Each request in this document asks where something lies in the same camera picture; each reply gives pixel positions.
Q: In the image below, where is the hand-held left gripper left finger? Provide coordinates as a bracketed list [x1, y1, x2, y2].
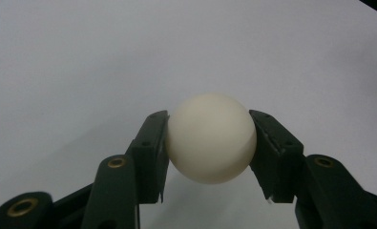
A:
[127, 110, 171, 205]

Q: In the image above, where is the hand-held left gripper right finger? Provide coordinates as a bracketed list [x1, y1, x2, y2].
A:
[248, 109, 305, 204]

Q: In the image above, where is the plain white ball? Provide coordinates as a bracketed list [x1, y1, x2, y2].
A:
[164, 93, 258, 185]

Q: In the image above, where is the white table cover sheet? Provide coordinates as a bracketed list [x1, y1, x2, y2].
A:
[0, 0, 377, 229]

